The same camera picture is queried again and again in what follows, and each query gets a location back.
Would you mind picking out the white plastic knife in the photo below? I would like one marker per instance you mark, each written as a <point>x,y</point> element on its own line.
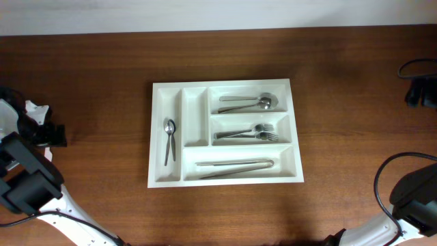
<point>48,154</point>

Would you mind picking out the metal table knife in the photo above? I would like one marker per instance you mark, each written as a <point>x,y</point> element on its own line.
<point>238,162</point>
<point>237,171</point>

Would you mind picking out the metal teaspoon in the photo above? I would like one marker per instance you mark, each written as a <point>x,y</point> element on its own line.
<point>168,151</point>
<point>173,147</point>

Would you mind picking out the large metal spoon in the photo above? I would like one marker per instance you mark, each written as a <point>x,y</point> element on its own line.
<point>266,97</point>
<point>264,103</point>

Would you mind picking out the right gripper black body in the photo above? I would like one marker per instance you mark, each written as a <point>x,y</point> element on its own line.
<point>429,98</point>

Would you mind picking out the white cutlery organizer tray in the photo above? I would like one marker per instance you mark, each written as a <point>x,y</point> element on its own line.
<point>193,106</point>

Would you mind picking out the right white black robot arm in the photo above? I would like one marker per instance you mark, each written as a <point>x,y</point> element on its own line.
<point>411,214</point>

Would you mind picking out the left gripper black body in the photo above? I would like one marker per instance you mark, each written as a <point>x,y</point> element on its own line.
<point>44,136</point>

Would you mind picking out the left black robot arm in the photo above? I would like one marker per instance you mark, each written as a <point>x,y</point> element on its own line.
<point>30,183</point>

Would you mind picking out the metal fork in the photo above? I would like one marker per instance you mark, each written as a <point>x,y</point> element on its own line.
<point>257,128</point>
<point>265,136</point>

